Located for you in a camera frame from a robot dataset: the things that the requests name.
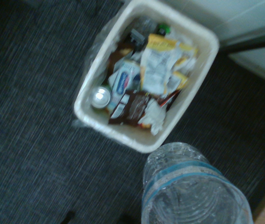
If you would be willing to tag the clear plastic water bottle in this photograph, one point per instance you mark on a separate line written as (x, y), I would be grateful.
(193, 193)

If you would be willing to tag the beige plastic trash bin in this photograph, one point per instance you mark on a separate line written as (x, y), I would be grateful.
(123, 137)

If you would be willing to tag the black grey plastic trash piece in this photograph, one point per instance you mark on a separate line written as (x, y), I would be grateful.
(138, 38)

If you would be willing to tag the green bottle cap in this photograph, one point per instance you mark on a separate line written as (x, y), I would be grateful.
(164, 29)

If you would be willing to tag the brown chocolate wrapper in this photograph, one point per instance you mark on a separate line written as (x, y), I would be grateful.
(132, 108)

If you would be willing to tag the crumpled white tissue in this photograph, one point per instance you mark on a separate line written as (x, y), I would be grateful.
(154, 116)

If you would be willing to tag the silver metal can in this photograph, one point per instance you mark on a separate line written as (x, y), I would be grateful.
(100, 96)

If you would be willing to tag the yellow white snack bag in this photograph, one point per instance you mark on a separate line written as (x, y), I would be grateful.
(156, 67)

